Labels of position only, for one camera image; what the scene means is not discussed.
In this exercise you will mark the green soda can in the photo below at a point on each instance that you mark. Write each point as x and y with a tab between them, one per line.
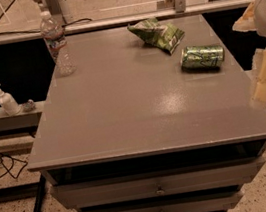
202	57

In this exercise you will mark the grey drawer cabinet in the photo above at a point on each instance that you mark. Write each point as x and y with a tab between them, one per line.
130	110

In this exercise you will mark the green chip bag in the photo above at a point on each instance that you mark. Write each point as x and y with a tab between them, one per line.
166	37

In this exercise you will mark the top cabinet drawer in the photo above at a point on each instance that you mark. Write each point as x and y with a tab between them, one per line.
118	190

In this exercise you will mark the small grey round object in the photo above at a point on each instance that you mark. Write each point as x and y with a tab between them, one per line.
29	106

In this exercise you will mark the clear plastic water bottle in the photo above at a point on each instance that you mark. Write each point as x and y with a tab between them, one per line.
54	38

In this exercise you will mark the middle cabinet drawer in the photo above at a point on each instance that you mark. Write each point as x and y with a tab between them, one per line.
183	203

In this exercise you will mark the white pump dispenser bottle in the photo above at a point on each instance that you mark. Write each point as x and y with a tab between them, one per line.
8	103

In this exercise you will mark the black metal floor bar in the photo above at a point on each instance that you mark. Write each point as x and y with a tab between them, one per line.
40	194

